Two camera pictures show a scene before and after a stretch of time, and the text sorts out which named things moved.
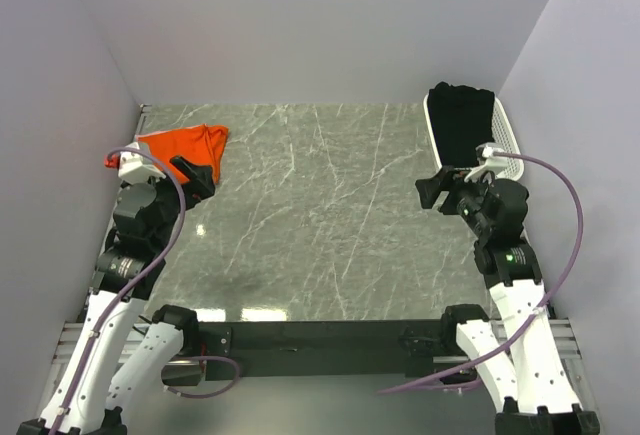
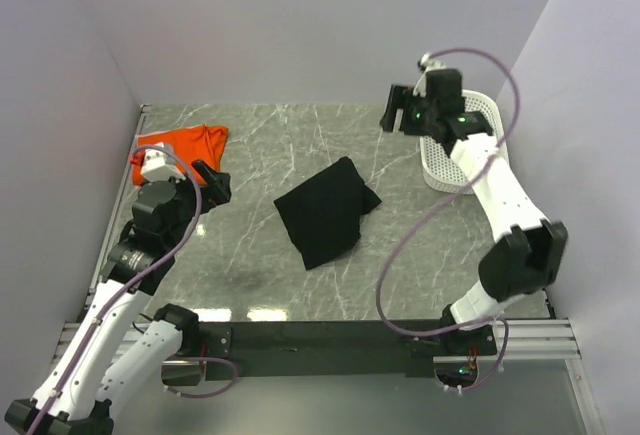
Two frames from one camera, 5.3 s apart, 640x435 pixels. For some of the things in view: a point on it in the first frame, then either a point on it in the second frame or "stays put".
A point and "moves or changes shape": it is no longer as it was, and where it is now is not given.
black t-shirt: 462,121 moves or changes shape
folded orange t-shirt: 199,146 stays put
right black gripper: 447,192 to 395,108
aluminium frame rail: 68,333 stays put
